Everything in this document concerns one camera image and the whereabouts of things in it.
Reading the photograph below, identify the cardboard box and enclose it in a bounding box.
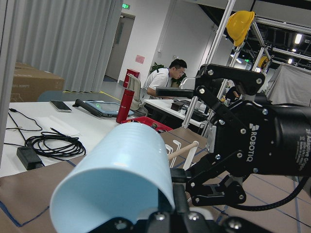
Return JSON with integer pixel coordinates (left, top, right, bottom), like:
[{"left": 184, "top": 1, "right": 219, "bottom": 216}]
[{"left": 10, "top": 62, "right": 65, "bottom": 102}]

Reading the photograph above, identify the red parts tray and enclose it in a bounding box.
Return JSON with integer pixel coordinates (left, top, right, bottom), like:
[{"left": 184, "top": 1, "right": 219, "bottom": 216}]
[{"left": 121, "top": 116, "right": 172, "bottom": 133}]

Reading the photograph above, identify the black power adapter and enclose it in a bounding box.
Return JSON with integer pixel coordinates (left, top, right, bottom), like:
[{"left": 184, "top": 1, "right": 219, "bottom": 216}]
[{"left": 17, "top": 147, "right": 43, "bottom": 170}]

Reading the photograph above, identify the yellow hard hat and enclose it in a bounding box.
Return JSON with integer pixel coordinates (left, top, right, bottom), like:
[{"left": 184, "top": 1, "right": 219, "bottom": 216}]
[{"left": 226, "top": 11, "right": 255, "bottom": 47}]

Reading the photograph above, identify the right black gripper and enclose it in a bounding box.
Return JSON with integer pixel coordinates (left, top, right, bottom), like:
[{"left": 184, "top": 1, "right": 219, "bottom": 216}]
[{"left": 189, "top": 63, "right": 311, "bottom": 209}]

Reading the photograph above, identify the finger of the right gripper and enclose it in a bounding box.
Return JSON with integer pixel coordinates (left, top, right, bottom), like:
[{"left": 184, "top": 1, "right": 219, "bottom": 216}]
[{"left": 155, "top": 87, "right": 194, "bottom": 98}]

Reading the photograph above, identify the seated man white shirt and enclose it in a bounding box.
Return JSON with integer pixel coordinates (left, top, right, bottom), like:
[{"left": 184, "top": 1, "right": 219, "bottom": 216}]
[{"left": 143, "top": 59, "right": 187, "bottom": 99}]

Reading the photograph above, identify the black coiled cable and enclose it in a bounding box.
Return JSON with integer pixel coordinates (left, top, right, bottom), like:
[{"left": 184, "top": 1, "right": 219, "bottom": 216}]
[{"left": 25, "top": 127, "right": 87, "bottom": 161}]

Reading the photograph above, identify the white wire cup rack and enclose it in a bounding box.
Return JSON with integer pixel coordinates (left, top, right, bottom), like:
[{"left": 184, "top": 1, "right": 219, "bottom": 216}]
[{"left": 165, "top": 140, "right": 207, "bottom": 170}]

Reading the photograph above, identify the blue teach pendant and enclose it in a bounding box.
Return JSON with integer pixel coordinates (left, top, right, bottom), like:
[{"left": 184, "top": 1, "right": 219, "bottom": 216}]
[{"left": 73, "top": 99, "right": 134, "bottom": 122}]

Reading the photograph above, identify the light blue plastic cup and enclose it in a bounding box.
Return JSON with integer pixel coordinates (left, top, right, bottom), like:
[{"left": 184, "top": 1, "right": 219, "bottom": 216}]
[{"left": 50, "top": 123, "right": 175, "bottom": 233}]

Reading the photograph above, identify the red water bottle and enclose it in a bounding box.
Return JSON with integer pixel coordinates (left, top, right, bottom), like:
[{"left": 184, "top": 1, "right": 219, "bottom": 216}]
[{"left": 116, "top": 88, "right": 135, "bottom": 123}]

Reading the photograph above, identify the smartphone on table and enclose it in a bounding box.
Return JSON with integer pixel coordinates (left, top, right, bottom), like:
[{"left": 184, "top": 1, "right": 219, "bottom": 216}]
[{"left": 50, "top": 100, "right": 72, "bottom": 113}]

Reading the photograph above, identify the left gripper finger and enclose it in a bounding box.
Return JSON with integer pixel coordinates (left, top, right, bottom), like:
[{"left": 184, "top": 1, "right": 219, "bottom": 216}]
[{"left": 170, "top": 168, "right": 189, "bottom": 214}]

